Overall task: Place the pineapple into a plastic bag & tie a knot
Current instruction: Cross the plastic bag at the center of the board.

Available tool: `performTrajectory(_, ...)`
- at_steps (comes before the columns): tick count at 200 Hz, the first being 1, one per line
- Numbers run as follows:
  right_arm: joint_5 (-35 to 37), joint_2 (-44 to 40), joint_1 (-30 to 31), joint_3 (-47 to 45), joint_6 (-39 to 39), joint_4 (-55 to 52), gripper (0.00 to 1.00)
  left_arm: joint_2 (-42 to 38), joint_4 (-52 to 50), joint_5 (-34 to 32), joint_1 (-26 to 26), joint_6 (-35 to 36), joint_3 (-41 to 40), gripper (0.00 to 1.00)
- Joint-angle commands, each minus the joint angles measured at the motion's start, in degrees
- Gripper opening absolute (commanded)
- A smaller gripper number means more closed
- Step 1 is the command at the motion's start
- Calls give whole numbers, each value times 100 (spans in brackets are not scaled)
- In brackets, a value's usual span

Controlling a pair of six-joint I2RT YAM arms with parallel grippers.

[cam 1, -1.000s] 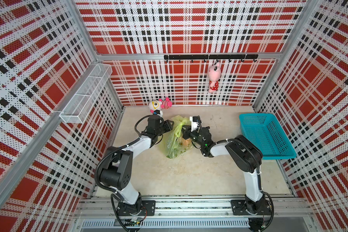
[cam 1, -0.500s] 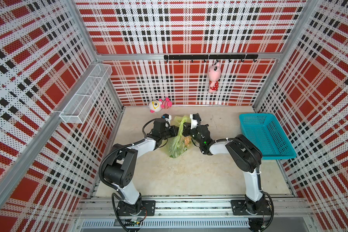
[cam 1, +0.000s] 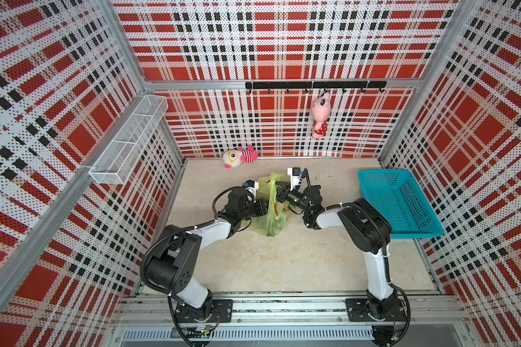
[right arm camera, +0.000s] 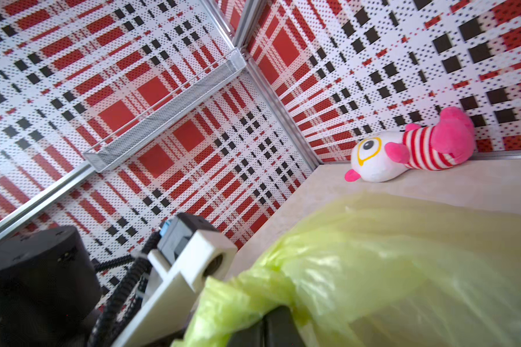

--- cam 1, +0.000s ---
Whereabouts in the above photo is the yellow-green plastic bag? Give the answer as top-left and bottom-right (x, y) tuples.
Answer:
(251, 171), (289, 237)

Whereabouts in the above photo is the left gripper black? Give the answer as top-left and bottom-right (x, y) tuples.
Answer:
(236, 197), (273, 221)

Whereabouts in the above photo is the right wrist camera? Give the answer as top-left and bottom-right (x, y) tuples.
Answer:
(287, 167), (304, 190)

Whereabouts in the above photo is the aluminium mounting rail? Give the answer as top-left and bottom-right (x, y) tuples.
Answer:
(107, 291), (476, 346)

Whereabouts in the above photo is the black hook rail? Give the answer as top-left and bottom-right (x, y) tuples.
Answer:
(245, 80), (387, 91)

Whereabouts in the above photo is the white wire mesh shelf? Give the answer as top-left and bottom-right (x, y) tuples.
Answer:
(90, 95), (168, 185)

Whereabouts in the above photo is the teal plastic basket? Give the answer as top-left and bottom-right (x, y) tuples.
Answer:
(358, 169), (444, 239)

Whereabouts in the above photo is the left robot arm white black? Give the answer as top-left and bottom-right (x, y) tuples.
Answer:
(140, 180), (268, 321)

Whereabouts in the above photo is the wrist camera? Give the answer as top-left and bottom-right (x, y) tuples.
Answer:
(287, 167), (304, 190)
(243, 180), (259, 198)

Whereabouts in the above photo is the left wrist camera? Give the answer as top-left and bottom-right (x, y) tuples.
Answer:
(243, 180), (259, 198)

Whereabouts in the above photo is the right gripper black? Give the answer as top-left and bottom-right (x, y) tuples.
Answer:
(267, 181), (311, 214)

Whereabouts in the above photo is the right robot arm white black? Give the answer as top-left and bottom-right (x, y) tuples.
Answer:
(275, 167), (411, 323)

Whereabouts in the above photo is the white pink plush bird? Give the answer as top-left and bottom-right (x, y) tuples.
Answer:
(222, 145), (258, 169)

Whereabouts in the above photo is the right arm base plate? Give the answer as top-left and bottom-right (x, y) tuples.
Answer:
(345, 297), (407, 324)

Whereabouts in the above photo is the pink hanging plush toy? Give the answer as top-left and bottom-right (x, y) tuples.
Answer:
(311, 92), (331, 140)

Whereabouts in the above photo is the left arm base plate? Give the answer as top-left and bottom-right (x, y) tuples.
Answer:
(175, 299), (234, 323)

